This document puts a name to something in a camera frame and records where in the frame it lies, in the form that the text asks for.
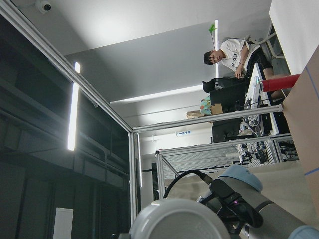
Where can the grey plastic cup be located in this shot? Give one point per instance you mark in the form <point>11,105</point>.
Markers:
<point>177,219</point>

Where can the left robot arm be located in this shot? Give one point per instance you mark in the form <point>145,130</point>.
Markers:
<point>277,222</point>

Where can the black computer monitor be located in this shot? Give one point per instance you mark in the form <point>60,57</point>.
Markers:
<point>232,94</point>

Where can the seated person white shirt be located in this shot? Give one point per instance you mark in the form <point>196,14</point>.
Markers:
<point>240,57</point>

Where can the red cylinder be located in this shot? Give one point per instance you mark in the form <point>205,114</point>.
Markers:
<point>279,83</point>

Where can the aluminium frame post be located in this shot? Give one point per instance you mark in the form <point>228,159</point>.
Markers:
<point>219,117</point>

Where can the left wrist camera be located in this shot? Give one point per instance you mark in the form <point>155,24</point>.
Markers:
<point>235,207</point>

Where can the ceiling security camera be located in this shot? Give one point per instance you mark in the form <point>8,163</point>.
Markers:
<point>43,6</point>

